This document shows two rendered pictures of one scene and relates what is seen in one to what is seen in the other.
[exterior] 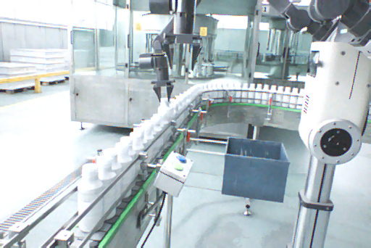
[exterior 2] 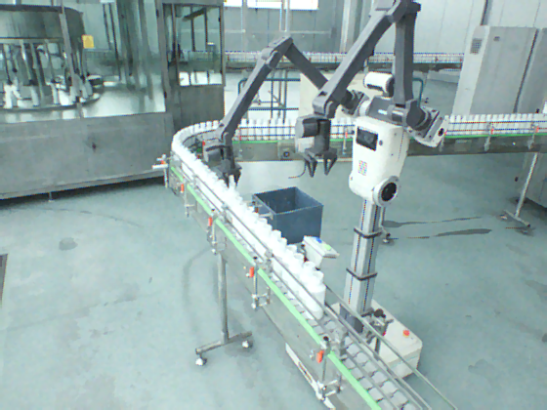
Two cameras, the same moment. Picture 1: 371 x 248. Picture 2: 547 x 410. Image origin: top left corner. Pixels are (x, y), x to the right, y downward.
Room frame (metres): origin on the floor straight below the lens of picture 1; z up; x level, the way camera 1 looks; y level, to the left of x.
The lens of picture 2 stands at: (-0.05, 0.98, 1.90)
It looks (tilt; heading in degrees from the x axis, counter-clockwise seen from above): 26 degrees down; 322
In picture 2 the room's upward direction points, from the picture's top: 2 degrees clockwise
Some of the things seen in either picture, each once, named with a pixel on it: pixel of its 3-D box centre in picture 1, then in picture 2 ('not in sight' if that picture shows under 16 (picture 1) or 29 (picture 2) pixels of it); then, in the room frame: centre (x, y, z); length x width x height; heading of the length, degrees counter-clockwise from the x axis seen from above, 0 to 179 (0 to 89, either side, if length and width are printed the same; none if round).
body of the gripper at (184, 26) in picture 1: (184, 27); (320, 144); (0.91, 0.02, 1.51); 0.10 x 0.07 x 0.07; 80
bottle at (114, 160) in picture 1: (111, 178); (297, 275); (0.80, 0.20, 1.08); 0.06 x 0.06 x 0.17
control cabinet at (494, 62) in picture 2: not in sight; (487, 87); (3.17, -6.01, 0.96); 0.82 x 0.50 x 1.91; 63
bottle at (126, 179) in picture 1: (121, 170); (290, 266); (0.85, 0.19, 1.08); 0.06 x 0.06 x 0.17
